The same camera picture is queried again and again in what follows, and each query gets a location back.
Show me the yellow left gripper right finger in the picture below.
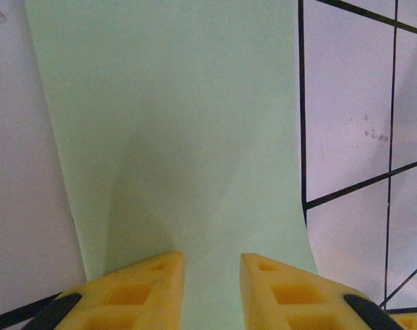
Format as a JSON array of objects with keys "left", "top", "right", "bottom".
[{"left": 239, "top": 253, "right": 404, "bottom": 330}]

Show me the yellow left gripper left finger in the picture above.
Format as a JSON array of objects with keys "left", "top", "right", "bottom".
[{"left": 31, "top": 252, "right": 186, "bottom": 330}]

